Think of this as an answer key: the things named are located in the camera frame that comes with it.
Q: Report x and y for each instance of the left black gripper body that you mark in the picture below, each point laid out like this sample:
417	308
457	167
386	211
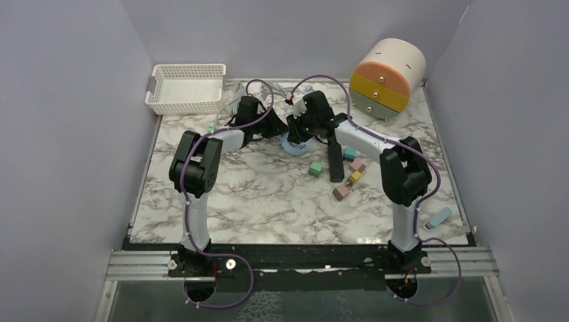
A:
255	127

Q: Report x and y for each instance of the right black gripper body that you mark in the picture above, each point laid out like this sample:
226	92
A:
311	125

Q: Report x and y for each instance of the round blue socket hub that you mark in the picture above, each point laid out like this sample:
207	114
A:
294	149

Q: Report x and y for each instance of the teal plug adapter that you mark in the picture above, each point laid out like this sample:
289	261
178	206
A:
349	154

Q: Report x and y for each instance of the black power strip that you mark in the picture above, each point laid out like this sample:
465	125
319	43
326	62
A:
335	161

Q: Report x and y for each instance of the pink plug adapter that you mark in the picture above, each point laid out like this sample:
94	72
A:
341	192
357	166

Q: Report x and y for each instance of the yellow plug adapter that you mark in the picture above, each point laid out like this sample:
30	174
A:
353	178

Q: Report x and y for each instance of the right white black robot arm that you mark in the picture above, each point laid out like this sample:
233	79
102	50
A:
405	175

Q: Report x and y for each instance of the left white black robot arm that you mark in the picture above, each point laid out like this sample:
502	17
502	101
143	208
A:
194	171

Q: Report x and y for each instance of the round cream drawer cabinet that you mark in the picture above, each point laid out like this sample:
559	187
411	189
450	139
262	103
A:
382	83

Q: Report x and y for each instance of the white plastic basket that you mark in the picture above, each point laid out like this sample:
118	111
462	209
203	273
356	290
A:
183	89

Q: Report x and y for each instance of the light blue usb stick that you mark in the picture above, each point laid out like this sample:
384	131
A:
438	218

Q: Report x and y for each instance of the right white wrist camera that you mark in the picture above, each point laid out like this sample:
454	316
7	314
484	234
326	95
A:
298	105

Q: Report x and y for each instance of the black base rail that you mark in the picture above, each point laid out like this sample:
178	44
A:
287	268

